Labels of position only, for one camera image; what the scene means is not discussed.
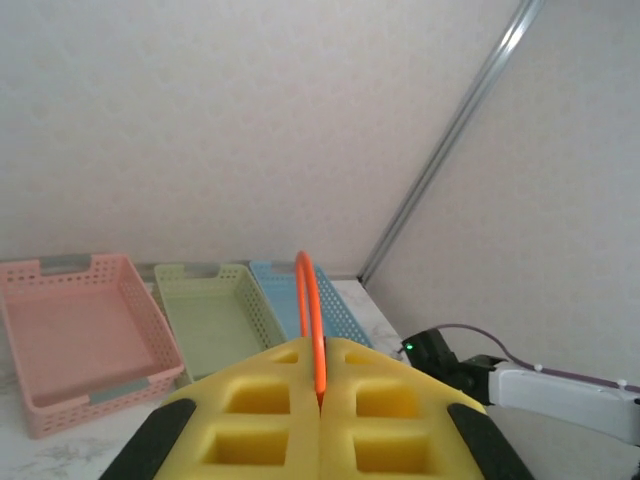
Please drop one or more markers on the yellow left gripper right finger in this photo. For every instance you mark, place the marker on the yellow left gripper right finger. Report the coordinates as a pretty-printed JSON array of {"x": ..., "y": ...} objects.
[{"x": 400, "y": 435}]

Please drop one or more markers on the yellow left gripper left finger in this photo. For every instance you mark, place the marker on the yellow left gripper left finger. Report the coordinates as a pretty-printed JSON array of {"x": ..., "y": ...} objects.
[{"x": 260, "y": 435}]

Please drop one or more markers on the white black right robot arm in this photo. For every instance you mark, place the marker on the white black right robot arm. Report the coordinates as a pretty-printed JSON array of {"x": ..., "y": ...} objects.
[{"x": 560, "y": 400}]

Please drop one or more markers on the green perforated plastic basket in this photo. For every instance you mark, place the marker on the green perforated plastic basket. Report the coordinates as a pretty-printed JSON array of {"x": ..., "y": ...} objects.
[{"x": 215, "y": 325}]

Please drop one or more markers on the blue perforated plastic basket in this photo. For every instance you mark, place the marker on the blue perforated plastic basket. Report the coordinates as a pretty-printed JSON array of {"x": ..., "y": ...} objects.
[{"x": 330, "y": 310}]

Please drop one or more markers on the pink perforated plastic basket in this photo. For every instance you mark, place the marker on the pink perforated plastic basket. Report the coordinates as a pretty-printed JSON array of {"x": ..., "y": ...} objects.
[{"x": 75, "y": 340}]

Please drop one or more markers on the aluminium frame rail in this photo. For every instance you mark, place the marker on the aluminium frame rail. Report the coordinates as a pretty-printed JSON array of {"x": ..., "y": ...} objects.
[{"x": 144, "y": 270}]

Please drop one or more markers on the aluminium frame post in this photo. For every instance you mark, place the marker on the aluminium frame post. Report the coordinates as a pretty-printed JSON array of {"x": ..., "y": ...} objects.
[{"x": 450, "y": 145}]

